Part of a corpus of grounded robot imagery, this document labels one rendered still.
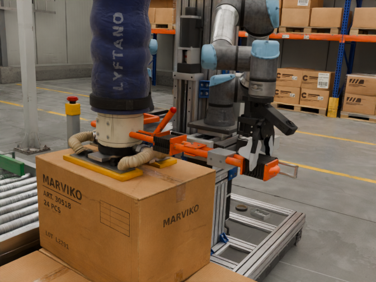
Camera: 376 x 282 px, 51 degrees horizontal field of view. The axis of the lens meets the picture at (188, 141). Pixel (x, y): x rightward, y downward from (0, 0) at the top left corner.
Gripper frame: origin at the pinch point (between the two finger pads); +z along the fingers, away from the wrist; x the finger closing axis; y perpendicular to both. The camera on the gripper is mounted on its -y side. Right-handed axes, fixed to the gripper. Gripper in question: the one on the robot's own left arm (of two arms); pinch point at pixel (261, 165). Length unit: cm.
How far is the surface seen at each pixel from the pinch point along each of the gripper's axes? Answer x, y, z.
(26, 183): -16, 162, 54
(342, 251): -169, 16, 108
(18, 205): 4, 135, 53
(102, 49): 11, 58, -30
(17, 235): 27, 94, 47
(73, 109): -43, 152, 10
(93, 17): 11, 62, -40
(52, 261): 23, 76, 53
